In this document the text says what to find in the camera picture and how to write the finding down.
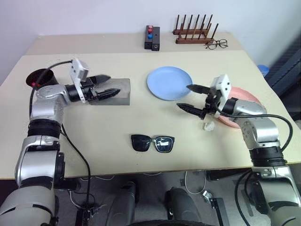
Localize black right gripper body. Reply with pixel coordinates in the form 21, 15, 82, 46
199, 87, 222, 121

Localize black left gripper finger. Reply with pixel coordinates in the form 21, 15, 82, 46
96, 88, 121, 100
90, 74, 111, 84

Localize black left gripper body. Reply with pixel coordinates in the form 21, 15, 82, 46
81, 78, 99, 103

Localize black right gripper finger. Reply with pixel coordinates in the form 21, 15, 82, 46
186, 84, 211, 95
176, 103, 205, 118

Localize black cup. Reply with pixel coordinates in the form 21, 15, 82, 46
25, 68, 60, 89

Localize dark framed clear glasses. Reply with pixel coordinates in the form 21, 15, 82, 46
205, 39, 230, 50

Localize blue plate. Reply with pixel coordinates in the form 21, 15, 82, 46
147, 66, 194, 102

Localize pink plate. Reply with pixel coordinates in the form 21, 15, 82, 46
216, 86, 268, 129

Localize brown wooden dish rack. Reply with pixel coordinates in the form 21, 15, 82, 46
173, 14, 220, 45

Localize black box with coloured knobs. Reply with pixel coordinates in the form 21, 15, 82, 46
143, 25, 154, 50

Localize black sunglasses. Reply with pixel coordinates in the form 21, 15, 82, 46
130, 134, 175, 154

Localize plain black box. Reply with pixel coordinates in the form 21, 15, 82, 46
151, 26, 161, 52

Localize black power strip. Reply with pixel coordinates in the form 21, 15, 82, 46
75, 207, 96, 226

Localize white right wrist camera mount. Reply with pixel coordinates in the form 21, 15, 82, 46
210, 74, 233, 118

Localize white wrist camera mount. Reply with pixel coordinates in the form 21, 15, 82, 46
210, 74, 233, 118
69, 58, 90, 104

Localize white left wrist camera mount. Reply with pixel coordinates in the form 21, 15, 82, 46
69, 58, 90, 104

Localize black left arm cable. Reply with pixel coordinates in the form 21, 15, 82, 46
28, 60, 92, 208

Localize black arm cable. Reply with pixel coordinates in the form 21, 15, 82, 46
28, 60, 92, 208
216, 103, 294, 153

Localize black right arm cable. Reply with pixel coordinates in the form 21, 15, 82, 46
216, 103, 294, 153

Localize white floor cable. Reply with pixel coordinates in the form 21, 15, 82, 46
180, 170, 208, 195

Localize black metal table bracket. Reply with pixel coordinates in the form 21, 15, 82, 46
208, 197, 230, 226

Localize thin white wire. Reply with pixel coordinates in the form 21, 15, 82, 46
67, 190, 109, 210

